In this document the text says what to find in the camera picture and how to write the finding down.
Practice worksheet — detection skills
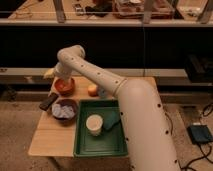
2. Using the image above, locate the teal green cloth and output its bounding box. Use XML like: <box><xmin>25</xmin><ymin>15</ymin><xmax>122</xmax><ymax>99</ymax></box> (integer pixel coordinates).
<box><xmin>103</xmin><ymin>111</ymin><xmax>120</xmax><ymax>130</ymax></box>

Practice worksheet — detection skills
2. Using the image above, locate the white cup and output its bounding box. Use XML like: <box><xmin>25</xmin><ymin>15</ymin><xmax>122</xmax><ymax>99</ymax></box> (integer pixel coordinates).
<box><xmin>86</xmin><ymin>114</ymin><xmax>103</xmax><ymax>136</ymax></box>

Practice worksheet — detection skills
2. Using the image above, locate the black floor cable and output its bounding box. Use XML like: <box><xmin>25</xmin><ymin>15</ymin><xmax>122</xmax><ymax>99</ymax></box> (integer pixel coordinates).
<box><xmin>176</xmin><ymin>101</ymin><xmax>213</xmax><ymax>171</ymax></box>

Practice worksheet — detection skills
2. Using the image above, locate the red bowl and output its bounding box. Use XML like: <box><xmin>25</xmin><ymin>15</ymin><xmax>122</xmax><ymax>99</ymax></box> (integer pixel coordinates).
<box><xmin>54</xmin><ymin>78</ymin><xmax>75</xmax><ymax>96</ymax></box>

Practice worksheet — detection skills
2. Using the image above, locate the blue foot pedal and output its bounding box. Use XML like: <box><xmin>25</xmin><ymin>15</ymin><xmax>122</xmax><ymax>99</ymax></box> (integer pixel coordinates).
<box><xmin>187</xmin><ymin>125</ymin><xmax>213</xmax><ymax>144</ymax></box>

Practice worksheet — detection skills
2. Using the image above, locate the crumpled white cloth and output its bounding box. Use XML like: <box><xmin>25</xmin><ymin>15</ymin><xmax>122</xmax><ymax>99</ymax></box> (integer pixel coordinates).
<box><xmin>52</xmin><ymin>103</ymin><xmax>75</xmax><ymax>119</ymax></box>

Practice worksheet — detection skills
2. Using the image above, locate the dark purple bowl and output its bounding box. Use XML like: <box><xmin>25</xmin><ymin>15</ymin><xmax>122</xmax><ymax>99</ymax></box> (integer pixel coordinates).
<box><xmin>52</xmin><ymin>99</ymin><xmax>78</xmax><ymax>122</ymax></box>

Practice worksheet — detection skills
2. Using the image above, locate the orange apple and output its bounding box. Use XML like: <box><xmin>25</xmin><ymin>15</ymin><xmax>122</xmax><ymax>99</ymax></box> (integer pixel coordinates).
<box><xmin>88</xmin><ymin>84</ymin><xmax>98</xmax><ymax>97</ymax></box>

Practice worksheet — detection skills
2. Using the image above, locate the wooden table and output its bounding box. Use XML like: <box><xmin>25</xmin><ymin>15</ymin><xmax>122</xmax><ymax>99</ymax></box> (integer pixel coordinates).
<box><xmin>27</xmin><ymin>76</ymin><xmax>177</xmax><ymax>171</ymax></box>

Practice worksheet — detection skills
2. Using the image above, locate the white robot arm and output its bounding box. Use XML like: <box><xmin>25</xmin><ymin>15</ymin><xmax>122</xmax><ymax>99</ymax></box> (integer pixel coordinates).
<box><xmin>54</xmin><ymin>45</ymin><xmax>181</xmax><ymax>171</ymax></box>

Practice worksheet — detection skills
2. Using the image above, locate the green plastic tray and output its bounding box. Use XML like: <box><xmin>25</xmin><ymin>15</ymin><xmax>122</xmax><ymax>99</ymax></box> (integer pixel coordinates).
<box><xmin>73</xmin><ymin>100</ymin><xmax>128</xmax><ymax>157</ymax></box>

